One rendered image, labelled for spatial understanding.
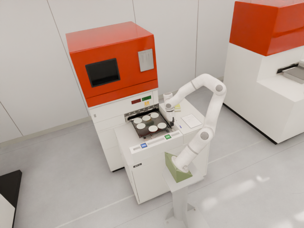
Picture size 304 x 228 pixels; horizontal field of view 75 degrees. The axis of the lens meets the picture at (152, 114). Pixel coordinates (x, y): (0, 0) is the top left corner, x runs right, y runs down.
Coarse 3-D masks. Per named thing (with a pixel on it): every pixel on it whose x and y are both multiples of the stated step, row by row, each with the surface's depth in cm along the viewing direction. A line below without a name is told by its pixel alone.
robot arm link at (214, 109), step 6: (216, 96) 166; (222, 96) 165; (210, 102) 165; (216, 102) 162; (222, 102) 164; (210, 108) 162; (216, 108) 160; (210, 114) 162; (216, 114) 161; (204, 120) 171; (210, 120) 164; (216, 120) 164; (204, 126) 171; (210, 126) 169
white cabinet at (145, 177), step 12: (156, 156) 201; (204, 156) 235; (132, 168) 197; (144, 168) 204; (156, 168) 212; (204, 168) 250; (132, 180) 208; (144, 180) 216; (156, 180) 224; (144, 192) 228; (156, 192) 237
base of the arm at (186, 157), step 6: (186, 150) 169; (174, 156) 182; (180, 156) 171; (186, 156) 168; (192, 156) 167; (174, 162) 170; (180, 162) 170; (186, 162) 169; (180, 168) 168; (186, 168) 170
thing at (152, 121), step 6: (150, 114) 242; (132, 120) 236; (144, 120) 234; (150, 120) 233; (156, 120) 232; (162, 120) 230; (150, 126) 224; (168, 126) 221; (138, 132) 218; (144, 132) 217; (150, 132) 216
